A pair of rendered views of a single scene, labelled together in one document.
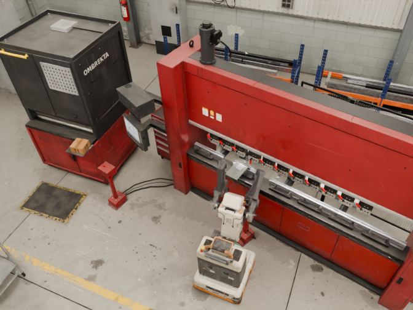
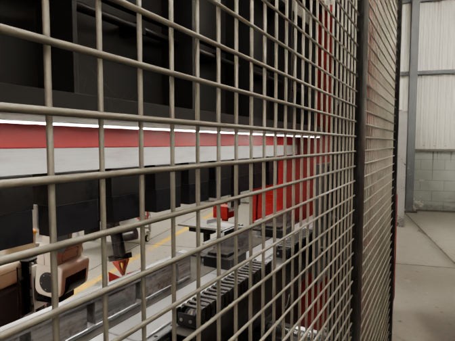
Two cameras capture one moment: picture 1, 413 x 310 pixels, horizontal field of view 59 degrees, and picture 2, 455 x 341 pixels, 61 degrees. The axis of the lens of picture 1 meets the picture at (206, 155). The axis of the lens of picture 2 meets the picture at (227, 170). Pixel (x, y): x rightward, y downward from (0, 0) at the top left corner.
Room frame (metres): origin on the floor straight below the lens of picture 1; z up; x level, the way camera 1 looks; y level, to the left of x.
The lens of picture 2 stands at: (3.05, -2.34, 1.41)
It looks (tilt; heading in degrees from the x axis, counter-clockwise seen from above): 4 degrees down; 81
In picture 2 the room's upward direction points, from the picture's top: straight up
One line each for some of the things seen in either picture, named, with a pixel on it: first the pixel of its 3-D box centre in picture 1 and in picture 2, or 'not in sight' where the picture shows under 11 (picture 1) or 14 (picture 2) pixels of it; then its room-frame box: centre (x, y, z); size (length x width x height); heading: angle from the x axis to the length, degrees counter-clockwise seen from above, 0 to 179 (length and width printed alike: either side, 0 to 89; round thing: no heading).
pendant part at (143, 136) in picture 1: (137, 131); not in sight; (3.64, 0.89, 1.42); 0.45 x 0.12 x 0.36; 37
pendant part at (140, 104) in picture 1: (139, 120); not in sight; (3.73, 0.85, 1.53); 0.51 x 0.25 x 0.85; 37
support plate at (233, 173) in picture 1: (236, 170); (208, 224); (3.25, -0.38, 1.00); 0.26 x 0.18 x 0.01; 142
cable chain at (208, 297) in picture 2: not in sight; (231, 287); (3.22, -1.33, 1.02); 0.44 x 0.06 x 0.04; 52
